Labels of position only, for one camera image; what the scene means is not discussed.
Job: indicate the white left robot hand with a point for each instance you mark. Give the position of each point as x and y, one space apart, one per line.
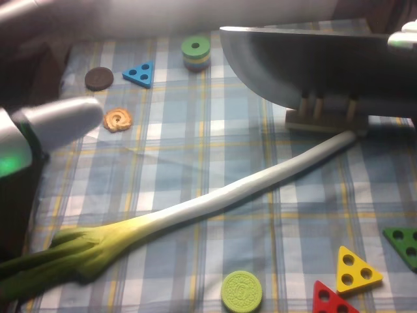
58 120

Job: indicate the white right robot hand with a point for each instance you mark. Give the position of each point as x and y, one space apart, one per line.
402 40

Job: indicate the large steel kitchen knife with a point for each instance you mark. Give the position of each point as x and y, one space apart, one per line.
293 65

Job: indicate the green leek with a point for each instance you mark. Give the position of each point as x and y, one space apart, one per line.
228 192

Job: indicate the wooden peg board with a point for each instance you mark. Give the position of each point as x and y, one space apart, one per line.
325 123

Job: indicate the brown chocolate cookie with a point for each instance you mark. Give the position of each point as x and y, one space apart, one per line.
99 79

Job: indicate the swirl butter cookie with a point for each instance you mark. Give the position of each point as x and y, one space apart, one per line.
118 120

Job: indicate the blue triangle block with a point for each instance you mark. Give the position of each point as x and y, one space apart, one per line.
138 72

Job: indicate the white rounded furniture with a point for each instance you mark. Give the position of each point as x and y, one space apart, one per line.
163 13

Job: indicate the blue plaid cloth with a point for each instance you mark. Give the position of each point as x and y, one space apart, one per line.
228 137

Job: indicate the green triangle block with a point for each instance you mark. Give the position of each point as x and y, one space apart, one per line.
405 244

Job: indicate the yellow triangle block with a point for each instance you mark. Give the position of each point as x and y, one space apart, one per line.
345 270

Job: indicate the green sandwich cookie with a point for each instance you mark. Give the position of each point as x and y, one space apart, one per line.
241 291

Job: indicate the red triangle block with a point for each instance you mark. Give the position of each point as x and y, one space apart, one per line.
329 304

